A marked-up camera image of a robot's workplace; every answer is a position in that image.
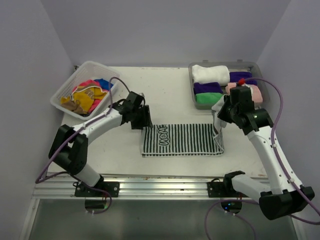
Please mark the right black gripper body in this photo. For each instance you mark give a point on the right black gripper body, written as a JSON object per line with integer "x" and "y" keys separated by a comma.
{"x": 228, "y": 111}

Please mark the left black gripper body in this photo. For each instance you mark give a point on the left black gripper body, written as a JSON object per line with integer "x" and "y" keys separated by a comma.
{"x": 141, "y": 118}

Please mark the green white striped towel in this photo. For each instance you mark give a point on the green white striped towel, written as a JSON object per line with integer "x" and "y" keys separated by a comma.
{"x": 185, "y": 139}

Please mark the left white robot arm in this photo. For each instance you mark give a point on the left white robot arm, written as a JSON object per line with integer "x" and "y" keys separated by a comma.
{"x": 70, "y": 146}

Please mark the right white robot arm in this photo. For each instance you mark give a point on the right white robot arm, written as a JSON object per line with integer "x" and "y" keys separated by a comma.
{"x": 285, "y": 194}

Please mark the pink rolled towel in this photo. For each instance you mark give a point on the pink rolled towel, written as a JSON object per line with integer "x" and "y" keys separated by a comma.
{"x": 256, "y": 94}

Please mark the purple rolled towel back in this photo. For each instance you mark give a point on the purple rolled towel back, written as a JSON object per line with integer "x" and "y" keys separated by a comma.
{"x": 234, "y": 77}

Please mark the purple rolled towel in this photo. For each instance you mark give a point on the purple rolled towel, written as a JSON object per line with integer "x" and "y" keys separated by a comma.
{"x": 212, "y": 87}
{"x": 234, "y": 77}

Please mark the purple rolled towel front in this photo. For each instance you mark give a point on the purple rolled towel front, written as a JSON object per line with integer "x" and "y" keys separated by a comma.
{"x": 212, "y": 87}

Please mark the green rolled towel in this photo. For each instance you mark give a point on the green rolled towel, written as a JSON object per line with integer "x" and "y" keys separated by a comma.
{"x": 208, "y": 97}

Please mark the blue towel in basket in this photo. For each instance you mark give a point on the blue towel in basket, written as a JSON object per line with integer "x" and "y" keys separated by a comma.
{"x": 104, "y": 84}

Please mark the white rolled towel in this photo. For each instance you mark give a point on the white rolled towel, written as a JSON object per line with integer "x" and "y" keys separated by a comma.
{"x": 216, "y": 74}

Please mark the grey plastic tray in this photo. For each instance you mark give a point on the grey plastic tray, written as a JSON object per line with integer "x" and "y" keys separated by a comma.
{"x": 232, "y": 66}

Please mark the yellow brown towel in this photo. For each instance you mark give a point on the yellow brown towel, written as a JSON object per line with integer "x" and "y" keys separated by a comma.
{"x": 68, "y": 104}

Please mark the white perforated plastic basket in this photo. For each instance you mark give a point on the white perforated plastic basket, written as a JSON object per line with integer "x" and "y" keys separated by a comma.
{"x": 88, "y": 70}

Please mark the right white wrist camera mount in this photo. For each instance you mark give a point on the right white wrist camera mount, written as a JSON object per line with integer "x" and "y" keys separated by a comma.
{"x": 242, "y": 83}

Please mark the aluminium mounting rail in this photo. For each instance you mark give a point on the aluminium mounting rail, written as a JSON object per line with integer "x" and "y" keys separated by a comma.
{"x": 132, "y": 187}

